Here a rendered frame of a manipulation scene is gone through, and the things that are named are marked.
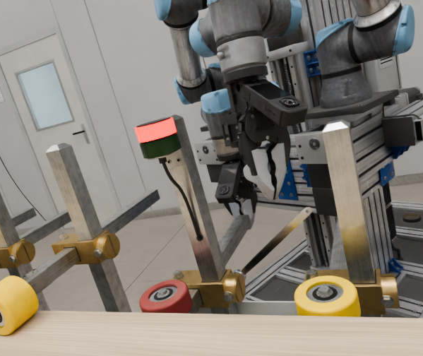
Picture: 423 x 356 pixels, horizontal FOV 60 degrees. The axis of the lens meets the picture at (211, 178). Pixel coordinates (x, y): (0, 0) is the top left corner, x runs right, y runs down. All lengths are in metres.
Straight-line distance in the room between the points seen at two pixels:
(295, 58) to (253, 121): 0.82
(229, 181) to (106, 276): 0.34
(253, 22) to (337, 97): 0.61
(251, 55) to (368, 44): 0.59
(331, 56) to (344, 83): 0.09
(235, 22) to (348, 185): 0.29
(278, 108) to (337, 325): 0.28
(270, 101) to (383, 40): 0.62
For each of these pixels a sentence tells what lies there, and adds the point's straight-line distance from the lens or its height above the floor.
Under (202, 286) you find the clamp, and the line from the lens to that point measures 0.68.
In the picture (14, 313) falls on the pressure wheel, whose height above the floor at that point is 0.94.
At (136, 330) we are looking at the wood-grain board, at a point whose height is 0.90.
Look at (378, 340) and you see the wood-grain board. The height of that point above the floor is 0.90.
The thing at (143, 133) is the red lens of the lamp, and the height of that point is 1.16.
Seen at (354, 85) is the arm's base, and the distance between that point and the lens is 1.17.
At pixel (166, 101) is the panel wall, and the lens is 3.61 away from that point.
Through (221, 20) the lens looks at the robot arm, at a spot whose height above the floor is 1.28.
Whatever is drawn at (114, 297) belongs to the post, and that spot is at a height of 0.84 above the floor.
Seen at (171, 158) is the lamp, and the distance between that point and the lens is 0.60.
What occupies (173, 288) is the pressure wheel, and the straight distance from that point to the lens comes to 0.62.
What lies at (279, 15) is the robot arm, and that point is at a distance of 0.67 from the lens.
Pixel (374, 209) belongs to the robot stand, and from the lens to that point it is 1.67.
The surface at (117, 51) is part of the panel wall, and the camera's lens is 3.81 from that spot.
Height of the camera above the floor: 1.20
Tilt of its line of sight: 14 degrees down
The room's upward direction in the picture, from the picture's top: 15 degrees counter-clockwise
